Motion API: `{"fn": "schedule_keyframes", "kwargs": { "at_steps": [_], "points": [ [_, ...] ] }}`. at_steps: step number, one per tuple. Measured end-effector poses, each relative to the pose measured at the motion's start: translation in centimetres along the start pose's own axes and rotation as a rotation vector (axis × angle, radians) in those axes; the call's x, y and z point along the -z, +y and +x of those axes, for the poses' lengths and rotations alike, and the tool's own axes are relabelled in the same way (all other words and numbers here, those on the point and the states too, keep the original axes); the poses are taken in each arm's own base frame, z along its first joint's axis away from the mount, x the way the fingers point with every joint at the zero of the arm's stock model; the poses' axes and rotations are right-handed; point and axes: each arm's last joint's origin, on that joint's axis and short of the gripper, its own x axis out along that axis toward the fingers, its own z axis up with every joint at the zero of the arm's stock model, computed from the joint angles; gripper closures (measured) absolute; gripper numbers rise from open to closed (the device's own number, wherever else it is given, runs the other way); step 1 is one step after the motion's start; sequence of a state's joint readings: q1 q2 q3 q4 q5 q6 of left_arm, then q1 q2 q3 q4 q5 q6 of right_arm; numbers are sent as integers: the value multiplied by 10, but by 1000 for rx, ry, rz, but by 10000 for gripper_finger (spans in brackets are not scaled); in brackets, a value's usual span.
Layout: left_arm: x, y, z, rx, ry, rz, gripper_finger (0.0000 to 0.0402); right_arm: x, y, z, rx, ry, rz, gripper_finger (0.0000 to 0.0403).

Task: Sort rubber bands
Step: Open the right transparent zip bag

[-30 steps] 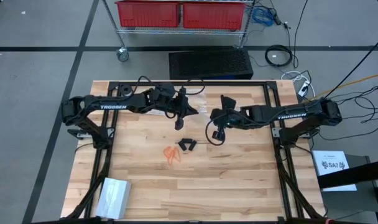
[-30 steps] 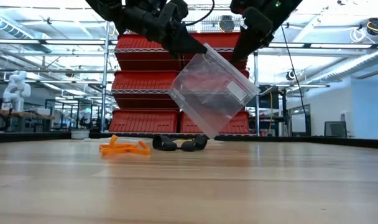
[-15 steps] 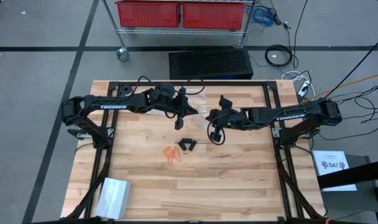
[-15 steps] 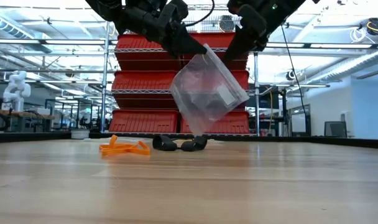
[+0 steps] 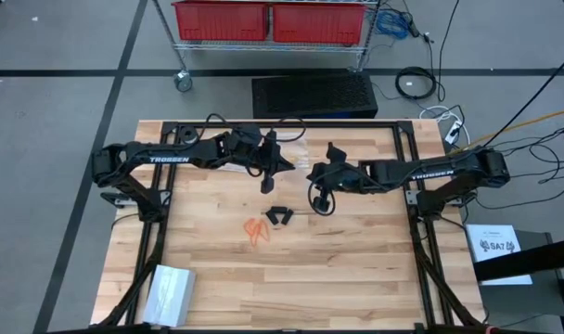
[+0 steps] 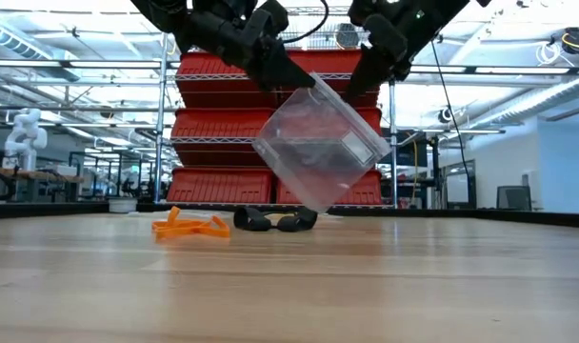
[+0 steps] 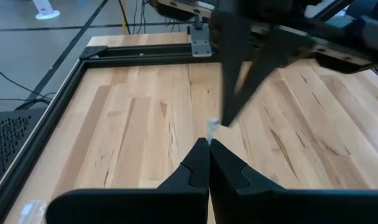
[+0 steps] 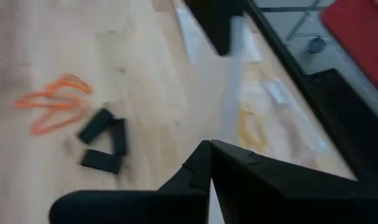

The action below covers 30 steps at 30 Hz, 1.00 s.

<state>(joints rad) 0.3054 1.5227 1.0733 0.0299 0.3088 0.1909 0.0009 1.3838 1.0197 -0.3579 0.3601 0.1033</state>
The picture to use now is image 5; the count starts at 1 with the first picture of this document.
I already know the grey rack caster wheel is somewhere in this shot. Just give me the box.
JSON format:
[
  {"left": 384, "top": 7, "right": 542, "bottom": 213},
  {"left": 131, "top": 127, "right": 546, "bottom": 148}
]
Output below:
[{"left": 173, "top": 69, "right": 194, "bottom": 94}]

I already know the black metal bar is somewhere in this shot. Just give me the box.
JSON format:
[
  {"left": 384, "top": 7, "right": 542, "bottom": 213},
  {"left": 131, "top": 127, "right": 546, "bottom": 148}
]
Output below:
[{"left": 471, "top": 236, "right": 564, "bottom": 283}]

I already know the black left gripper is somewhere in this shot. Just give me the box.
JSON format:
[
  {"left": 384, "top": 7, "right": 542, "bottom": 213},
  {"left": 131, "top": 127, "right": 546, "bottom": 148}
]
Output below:
[{"left": 228, "top": 129, "right": 296, "bottom": 177}]

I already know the black diagonal cable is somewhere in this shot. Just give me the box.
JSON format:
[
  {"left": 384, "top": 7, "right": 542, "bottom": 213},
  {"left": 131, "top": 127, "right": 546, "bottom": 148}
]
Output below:
[{"left": 483, "top": 58, "right": 564, "bottom": 148}]

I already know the black camera cable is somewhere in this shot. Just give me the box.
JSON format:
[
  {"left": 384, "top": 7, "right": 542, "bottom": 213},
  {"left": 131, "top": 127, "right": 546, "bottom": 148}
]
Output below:
[
  {"left": 308, "top": 178, "right": 338, "bottom": 218},
  {"left": 202, "top": 113, "right": 307, "bottom": 180}
]

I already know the red plastic bin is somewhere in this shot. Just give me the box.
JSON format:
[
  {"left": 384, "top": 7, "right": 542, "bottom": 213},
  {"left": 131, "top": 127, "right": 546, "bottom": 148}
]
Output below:
[
  {"left": 271, "top": 2, "right": 368, "bottom": 46},
  {"left": 171, "top": 0, "right": 271, "bottom": 43}
]

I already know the black cable coil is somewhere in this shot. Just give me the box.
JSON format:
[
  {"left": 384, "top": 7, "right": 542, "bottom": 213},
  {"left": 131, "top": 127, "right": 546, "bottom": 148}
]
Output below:
[{"left": 394, "top": 66, "right": 439, "bottom": 101}]

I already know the blue cable coil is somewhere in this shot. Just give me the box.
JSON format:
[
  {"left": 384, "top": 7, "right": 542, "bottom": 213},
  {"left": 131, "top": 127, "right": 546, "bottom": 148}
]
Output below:
[{"left": 374, "top": 8, "right": 412, "bottom": 41}]

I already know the black left camera cable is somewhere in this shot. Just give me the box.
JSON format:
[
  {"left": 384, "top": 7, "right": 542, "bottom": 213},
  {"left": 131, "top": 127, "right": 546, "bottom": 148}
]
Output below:
[{"left": 202, "top": 113, "right": 307, "bottom": 180}]

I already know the orange rubber band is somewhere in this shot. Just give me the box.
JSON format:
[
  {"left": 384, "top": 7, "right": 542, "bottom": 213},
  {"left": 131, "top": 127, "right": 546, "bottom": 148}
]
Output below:
[
  {"left": 243, "top": 217, "right": 263, "bottom": 238},
  {"left": 251, "top": 218, "right": 271, "bottom": 246}
]

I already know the white power strip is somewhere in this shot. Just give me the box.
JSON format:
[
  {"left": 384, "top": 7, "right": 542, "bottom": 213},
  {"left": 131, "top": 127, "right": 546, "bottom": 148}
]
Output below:
[{"left": 443, "top": 119, "right": 465, "bottom": 146}]

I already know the white cable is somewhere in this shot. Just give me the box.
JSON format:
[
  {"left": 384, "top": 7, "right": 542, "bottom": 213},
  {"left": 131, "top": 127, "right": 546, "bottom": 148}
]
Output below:
[{"left": 418, "top": 104, "right": 471, "bottom": 148}]

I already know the orange floor cable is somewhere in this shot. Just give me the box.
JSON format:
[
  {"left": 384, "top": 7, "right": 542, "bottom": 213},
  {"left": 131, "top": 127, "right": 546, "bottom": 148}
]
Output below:
[{"left": 451, "top": 106, "right": 564, "bottom": 154}]

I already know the black perforated box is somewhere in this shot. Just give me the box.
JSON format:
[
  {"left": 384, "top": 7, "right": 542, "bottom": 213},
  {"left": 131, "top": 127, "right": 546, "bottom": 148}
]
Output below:
[{"left": 250, "top": 72, "right": 379, "bottom": 120}]

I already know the chrome wire shelving rack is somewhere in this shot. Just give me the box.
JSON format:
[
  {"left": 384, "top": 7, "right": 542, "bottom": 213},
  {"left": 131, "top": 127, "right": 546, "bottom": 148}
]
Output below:
[{"left": 150, "top": 0, "right": 383, "bottom": 93}]

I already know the white paper sign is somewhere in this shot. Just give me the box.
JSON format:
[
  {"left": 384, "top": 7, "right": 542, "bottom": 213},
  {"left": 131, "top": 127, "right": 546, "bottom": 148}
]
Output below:
[{"left": 466, "top": 224, "right": 534, "bottom": 287}]

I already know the black tape roll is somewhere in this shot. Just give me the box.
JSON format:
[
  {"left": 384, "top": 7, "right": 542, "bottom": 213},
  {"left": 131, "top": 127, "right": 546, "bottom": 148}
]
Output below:
[{"left": 178, "top": 125, "right": 200, "bottom": 146}]

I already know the black aluminium table frame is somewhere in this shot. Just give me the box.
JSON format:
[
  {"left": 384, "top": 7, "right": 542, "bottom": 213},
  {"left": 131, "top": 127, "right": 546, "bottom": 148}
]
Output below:
[{"left": 96, "top": 119, "right": 490, "bottom": 334}]

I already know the black tangled floor cable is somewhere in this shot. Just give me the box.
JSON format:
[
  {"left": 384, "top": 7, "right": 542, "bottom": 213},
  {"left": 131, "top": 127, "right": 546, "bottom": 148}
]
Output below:
[{"left": 471, "top": 124, "right": 564, "bottom": 212}]

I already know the long black cable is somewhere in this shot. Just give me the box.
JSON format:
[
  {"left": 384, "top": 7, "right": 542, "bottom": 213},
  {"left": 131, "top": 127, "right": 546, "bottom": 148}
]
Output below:
[{"left": 436, "top": 0, "right": 461, "bottom": 101}]

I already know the clear plastic zip bag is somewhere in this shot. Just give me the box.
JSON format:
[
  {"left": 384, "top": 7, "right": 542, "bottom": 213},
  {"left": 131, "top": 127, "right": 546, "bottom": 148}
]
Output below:
[{"left": 281, "top": 132, "right": 321, "bottom": 171}]

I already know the black right camera cable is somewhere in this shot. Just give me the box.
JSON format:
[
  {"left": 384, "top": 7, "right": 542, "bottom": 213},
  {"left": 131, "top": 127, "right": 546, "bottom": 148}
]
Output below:
[{"left": 308, "top": 178, "right": 338, "bottom": 218}]

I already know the grey side table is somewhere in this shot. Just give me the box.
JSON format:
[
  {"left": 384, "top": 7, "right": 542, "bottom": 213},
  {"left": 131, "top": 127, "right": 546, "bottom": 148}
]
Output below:
[{"left": 475, "top": 229, "right": 564, "bottom": 334}]

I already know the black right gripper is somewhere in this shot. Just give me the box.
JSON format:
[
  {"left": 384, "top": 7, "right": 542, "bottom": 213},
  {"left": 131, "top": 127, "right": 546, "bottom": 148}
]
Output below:
[{"left": 307, "top": 142, "right": 374, "bottom": 192}]

